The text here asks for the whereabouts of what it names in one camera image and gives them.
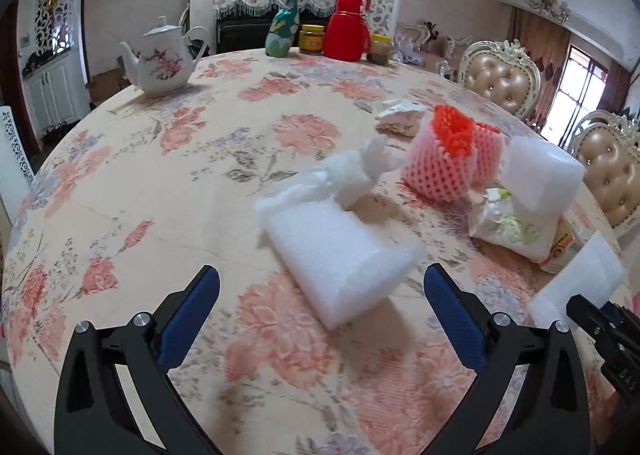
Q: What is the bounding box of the white foam block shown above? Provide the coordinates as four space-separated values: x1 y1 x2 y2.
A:
501 137 586 213

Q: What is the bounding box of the orange foam fruit net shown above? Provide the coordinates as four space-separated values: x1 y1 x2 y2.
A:
432 105 476 158

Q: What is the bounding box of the pink foam fruit net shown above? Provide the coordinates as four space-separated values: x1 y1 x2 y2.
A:
402 107 503 206

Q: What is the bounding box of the red thermos jug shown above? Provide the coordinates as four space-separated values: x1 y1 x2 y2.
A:
322 0 372 62

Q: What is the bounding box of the white tissue pack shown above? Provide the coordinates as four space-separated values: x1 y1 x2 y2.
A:
469 187 562 263

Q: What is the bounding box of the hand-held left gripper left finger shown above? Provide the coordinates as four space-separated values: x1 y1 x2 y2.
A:
54 264 223 455

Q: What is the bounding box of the brown curtain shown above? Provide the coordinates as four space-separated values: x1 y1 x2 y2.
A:
505 5 572 130

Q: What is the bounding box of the white lattice door panel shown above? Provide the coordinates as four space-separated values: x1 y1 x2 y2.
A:
34 0 86 58

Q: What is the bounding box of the green floral bottle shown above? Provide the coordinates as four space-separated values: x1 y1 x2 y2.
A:
265 0 301 58

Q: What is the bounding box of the white cabinet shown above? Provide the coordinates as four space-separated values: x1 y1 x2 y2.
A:
22 42 92 136

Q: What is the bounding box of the window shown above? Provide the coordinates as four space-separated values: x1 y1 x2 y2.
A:
542 46 617 146

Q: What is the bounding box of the white floral teapot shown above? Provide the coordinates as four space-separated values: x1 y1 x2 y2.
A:
119 15 211 96

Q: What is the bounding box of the thin white foam sheet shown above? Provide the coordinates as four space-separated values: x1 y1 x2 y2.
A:
529 231 627 331

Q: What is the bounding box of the crumpled white foam net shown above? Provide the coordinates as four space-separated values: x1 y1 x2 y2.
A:
255 135 407 218

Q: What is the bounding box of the yellow-lid sauce jar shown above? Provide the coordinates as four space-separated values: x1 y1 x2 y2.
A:
298 24 326 56

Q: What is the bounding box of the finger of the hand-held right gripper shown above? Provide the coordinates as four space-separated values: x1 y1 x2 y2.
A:
566 294 607 342
601 301 640 337

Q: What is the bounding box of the yellow cardboard box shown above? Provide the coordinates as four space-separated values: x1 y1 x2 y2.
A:
539 217 583 276

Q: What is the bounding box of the tufted beige dining chair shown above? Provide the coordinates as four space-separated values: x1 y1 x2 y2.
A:
567 110 640 238
459 39 543 120

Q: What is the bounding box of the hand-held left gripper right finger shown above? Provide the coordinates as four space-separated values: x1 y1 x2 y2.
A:
422 262 591 455

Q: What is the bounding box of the crystal chandelier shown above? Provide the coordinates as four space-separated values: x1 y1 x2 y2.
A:
522 0 572 24

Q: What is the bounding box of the black piano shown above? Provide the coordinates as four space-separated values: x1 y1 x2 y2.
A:
216 10 331 56

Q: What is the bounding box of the ornate sofa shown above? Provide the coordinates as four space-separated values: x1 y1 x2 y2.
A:
395 22 473 80

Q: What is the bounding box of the brown jar with yellow lid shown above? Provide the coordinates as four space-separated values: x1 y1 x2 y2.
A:
367 34 393 66

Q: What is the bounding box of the crumpled paper packet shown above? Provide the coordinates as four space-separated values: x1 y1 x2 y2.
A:
375 99 430 136

